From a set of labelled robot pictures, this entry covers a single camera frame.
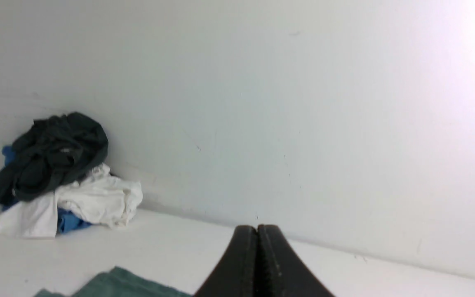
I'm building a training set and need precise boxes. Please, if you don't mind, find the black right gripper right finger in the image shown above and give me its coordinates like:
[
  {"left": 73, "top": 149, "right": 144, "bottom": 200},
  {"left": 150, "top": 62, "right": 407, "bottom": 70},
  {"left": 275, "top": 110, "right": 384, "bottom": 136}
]
[{"left": 257, "top": 224, "right": 334, "bottom": 297}]

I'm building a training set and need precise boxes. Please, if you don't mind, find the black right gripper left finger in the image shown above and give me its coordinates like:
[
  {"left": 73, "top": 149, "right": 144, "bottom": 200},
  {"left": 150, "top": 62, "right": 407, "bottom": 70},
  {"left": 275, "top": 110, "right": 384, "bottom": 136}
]
[{"left": 195, "top": 225, "right": 258, "bottom": 297}]

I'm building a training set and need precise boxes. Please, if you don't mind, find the green long sleeve shirt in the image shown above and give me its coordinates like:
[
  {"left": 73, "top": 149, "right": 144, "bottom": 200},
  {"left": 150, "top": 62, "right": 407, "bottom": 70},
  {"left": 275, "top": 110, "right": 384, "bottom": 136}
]
[{"left": 33, "top": 266, "right": 193, "bottom": 297}]

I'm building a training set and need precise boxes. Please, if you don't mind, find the white crumpled garment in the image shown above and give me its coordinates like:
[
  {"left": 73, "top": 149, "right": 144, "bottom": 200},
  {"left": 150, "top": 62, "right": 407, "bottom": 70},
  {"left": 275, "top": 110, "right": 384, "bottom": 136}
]
[{"left": 0, "top": 164, "right": 143, "bottom": 239}]

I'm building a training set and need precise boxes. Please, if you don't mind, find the blue crumpled garment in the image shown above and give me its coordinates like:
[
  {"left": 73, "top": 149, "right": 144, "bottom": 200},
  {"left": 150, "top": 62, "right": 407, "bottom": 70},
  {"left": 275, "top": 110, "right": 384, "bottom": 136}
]
[{"left": 1, "top": 145, "right": 93, "bottom": 234}]

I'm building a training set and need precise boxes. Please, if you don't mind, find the dark crumpled garment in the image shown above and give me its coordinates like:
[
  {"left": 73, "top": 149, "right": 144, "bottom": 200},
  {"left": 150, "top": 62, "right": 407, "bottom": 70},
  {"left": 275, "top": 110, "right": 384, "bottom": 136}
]
[{"left": 0, "top": 112, "right": 109, "bottom": 205}]

